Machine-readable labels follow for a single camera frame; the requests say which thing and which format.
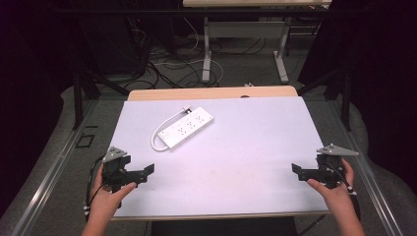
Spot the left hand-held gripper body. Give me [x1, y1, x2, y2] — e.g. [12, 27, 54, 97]
[101, 146, 149, 194]

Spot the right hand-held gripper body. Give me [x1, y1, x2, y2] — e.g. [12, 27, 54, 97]
[304, 143, 360, 190]

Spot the person's right hand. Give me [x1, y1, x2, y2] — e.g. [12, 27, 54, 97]
[306, 158, 357, 219]

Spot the person's left hand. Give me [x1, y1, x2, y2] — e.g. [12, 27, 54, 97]
[89, 162, 138, 224]

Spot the white power strip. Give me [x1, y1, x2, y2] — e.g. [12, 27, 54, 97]
[157, 106, 215, 152]

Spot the white table mat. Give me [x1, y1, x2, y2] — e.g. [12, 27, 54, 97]
[112, 95, 330, 218]

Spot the black metal stand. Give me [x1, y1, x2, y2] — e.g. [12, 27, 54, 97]
[296, 63, 354, 133]
[72, 63, 131, 131]

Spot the wooden table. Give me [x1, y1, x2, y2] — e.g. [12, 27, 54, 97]
[109, 85, 331, 222]

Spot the white desk with metal legs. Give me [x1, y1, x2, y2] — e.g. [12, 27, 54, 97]
[182, 0, 332, 85]

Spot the black horizontal bar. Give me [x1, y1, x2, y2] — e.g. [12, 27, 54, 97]
[54, 7, 329, 16]

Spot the right hand-held gripper black cable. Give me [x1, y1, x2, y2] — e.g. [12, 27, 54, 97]
[323, 161, 362, 221]

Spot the hand-held gripper black cable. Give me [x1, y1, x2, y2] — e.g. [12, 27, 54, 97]
[84, 154, 106, 222]
[323, 161, 362, 221]

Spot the left hand-held gripper black cable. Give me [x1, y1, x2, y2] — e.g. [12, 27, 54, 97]
[84, 154, 106, 222]

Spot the white power strip cord with plug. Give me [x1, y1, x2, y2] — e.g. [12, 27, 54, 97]
[149, 104, 193, 153]

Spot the black floor socket frame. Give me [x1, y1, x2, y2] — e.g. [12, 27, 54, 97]
[75, 133, 96, 149]

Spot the metal floor rail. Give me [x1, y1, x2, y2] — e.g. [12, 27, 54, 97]
[327, 98, 405, 236]
[10, 98, 100, 236]

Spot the bundle of black floor cables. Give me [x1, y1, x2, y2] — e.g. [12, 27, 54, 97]
[122, 16, 221, 90]

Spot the white floor cable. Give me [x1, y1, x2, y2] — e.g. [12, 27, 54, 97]
[152, 17, 225, 89]

